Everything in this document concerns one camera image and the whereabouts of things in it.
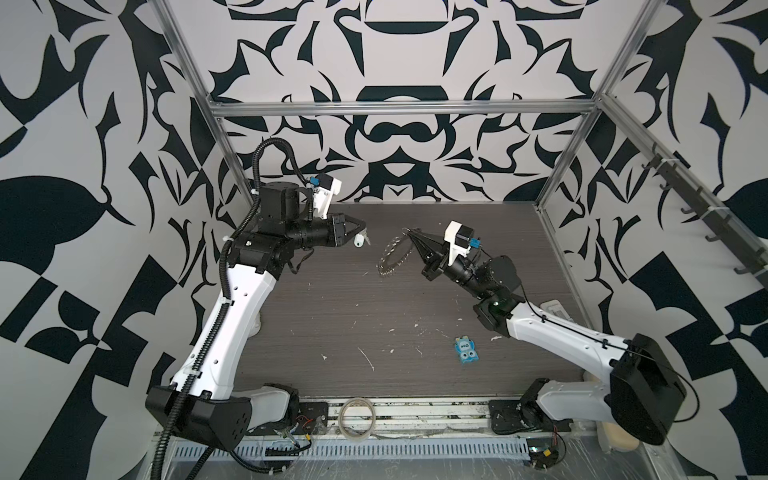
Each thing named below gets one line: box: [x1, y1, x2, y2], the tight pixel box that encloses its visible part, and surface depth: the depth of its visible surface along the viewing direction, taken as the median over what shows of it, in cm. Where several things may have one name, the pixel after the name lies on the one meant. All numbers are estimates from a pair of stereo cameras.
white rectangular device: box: [539, 299, 574, 322], surface depth 93 cm
